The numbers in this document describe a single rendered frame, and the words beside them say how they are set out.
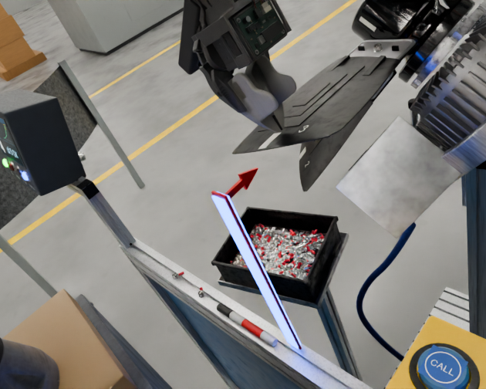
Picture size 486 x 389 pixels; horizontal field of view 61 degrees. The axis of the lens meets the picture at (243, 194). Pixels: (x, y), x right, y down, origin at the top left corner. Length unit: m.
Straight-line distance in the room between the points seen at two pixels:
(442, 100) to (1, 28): 8.25
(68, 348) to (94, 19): 6.28
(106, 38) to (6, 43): 2.33
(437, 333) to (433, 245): 1.50
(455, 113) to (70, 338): 0.64
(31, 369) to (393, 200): 0.57
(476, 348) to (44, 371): 0.49
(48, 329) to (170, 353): 1.26
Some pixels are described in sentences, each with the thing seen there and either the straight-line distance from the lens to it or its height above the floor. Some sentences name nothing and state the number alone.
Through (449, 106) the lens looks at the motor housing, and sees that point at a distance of 0.66.
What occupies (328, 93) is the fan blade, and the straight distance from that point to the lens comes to 0.58.
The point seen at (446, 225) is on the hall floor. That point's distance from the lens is 2.01.
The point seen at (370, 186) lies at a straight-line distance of 0.71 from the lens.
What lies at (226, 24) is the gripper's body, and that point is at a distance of 0.44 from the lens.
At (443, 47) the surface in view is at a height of 1.17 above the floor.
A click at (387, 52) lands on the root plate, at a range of 0.67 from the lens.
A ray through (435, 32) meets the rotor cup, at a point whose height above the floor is 1.19.
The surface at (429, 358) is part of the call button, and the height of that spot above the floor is 1.08.
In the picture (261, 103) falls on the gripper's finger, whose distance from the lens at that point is 0.49.
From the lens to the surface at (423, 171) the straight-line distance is 0.71.
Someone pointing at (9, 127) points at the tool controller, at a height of 1.23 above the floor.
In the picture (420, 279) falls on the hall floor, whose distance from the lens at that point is 1.82.
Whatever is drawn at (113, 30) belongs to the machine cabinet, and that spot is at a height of 0.26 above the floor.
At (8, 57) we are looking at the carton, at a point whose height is 0.32.
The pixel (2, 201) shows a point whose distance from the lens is 2.30.
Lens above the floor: 1.46
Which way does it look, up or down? 36 degrees down
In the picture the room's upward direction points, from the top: 25 degrees counter-clockwise
